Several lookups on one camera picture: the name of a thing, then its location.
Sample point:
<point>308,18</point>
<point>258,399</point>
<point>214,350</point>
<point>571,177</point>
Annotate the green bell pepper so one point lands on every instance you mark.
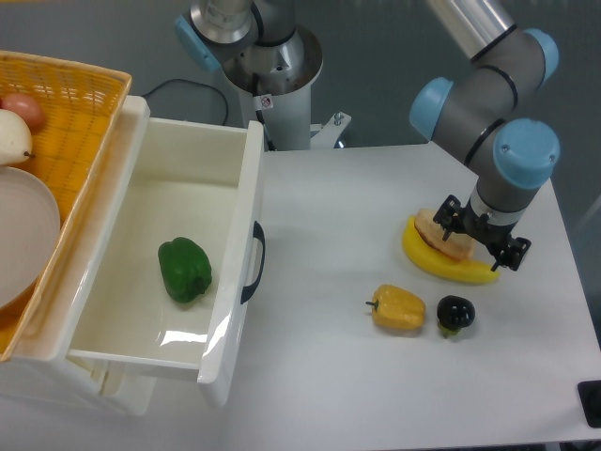
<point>185,268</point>

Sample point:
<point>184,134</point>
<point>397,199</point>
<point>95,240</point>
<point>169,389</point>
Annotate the yellow woven basket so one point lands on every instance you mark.
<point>81,103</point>

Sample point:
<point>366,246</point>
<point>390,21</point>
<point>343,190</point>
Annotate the white drawer cabinet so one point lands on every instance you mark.
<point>40,369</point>

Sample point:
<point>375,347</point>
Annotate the toasted bread slice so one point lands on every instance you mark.
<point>456,246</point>

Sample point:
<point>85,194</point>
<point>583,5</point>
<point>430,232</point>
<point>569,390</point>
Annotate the dark purple eggplant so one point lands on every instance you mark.
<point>454,313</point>

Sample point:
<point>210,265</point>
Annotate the yellow banana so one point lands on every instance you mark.
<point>434,262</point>

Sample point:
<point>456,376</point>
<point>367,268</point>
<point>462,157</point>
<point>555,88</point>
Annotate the white top drawer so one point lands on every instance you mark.
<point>204,183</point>

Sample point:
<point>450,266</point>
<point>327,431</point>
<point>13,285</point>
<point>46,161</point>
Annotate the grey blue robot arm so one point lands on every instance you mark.
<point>470,120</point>

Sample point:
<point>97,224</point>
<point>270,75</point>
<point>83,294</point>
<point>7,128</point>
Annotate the beige round plate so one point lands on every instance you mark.
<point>30,227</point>

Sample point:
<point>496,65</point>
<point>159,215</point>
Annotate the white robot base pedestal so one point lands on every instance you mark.
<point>274,85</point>

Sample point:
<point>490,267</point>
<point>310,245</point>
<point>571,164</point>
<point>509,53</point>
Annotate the red apple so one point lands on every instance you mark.
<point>27,108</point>

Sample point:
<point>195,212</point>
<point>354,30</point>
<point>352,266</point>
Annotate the white pear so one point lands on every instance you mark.
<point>16,139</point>

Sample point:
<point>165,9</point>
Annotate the yellow bell pepper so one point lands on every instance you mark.
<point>396,308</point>

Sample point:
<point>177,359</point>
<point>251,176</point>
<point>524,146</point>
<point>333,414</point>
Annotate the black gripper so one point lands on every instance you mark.
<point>508,251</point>

